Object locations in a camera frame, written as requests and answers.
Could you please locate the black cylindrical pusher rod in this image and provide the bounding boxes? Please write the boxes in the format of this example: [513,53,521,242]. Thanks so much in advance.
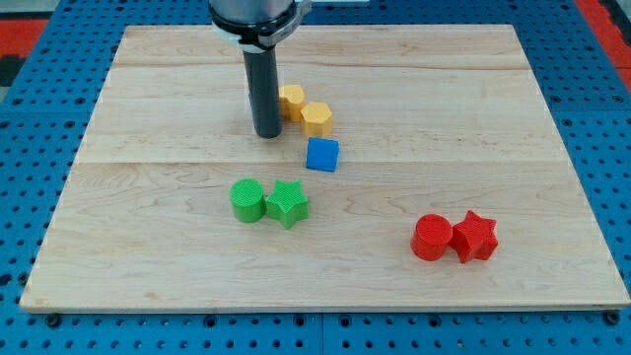
[244,48,282,139]

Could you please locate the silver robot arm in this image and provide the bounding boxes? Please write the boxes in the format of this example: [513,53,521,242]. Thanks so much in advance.
[208,0,312,139]

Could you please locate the yellow hexagon block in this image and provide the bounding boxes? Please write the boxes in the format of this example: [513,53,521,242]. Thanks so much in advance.
[301,102,332,138]

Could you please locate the yellow pentagon block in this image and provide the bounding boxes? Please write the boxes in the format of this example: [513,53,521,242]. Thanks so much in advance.
[279,85,306,122]

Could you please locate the blue cube block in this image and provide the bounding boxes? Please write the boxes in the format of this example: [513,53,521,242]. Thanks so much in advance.
[306,137,340,173]

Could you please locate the green cylinder block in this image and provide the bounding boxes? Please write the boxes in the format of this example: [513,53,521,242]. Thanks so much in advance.
[229,178,266,223]

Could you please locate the green star block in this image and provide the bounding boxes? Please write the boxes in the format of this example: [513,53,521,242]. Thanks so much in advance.
[265,180,310,230]

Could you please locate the light wooden board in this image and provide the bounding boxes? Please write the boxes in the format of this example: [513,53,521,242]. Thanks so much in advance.
[20,25,630,314]

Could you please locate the red cylinder block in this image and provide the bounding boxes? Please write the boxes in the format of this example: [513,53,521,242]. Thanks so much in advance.
[410,214,453,261]

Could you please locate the red star block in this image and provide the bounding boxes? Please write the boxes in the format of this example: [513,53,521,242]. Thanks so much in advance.
[450,210,499,263]

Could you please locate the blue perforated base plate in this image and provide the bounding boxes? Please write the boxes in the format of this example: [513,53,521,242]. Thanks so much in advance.
[1,0,630,354]

